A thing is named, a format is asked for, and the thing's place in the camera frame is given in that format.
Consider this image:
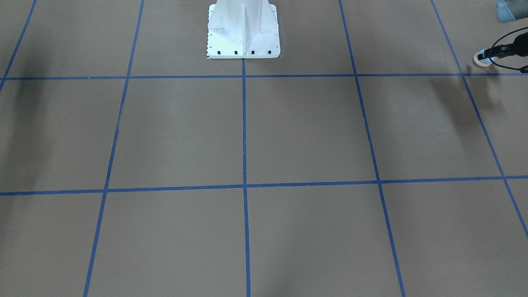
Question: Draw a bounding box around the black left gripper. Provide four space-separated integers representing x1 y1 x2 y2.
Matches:
485 33 528 59

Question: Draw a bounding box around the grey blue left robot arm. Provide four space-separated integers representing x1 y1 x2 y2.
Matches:
481 0 528 64

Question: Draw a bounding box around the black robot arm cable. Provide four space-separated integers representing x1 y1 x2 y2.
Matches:
490 27 528 74

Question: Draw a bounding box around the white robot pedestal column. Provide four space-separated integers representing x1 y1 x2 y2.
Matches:
206 0 281 59

